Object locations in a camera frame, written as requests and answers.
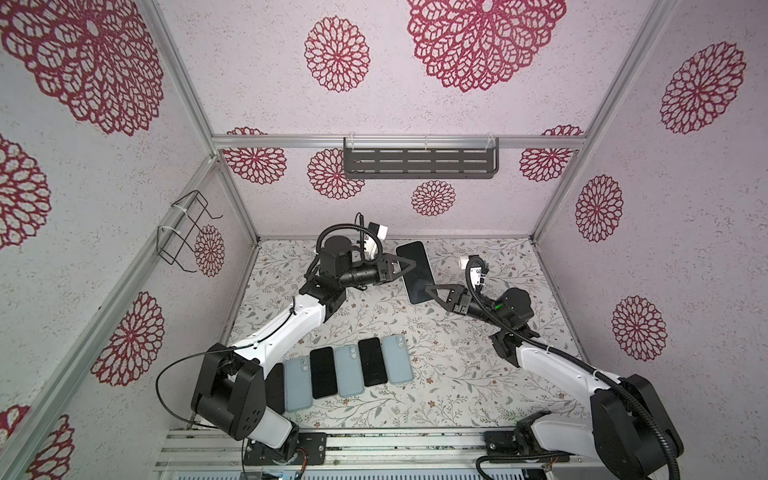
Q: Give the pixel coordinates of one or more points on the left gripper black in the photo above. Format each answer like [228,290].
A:
[385,267]

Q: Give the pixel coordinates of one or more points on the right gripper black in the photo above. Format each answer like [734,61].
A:
[459,302]

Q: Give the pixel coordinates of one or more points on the light blue phone case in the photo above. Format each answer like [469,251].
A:
[297,384]
[397,359]
[349,374]

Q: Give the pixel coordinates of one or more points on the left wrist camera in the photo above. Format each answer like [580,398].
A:
[378,233]

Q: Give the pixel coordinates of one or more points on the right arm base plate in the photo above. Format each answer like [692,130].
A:
[504,447]

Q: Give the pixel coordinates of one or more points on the dark metal wall shelf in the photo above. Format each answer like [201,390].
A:
[419,163]

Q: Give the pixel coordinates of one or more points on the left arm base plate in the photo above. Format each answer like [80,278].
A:
[304,448]

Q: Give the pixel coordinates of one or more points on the black phone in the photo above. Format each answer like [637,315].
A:
[275,389]

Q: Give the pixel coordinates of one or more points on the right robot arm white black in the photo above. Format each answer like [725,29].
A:
[628,430]

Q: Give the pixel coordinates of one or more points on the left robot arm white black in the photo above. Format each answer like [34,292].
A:
[230,391]

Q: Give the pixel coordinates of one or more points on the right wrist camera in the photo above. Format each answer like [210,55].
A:
[475,270]

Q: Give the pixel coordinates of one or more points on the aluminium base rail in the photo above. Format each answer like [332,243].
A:
[347,449]

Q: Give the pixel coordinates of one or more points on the black wire wall rack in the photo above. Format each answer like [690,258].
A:
[193,243]

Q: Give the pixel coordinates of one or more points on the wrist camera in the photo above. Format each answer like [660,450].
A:
[475,270]
[378,233]

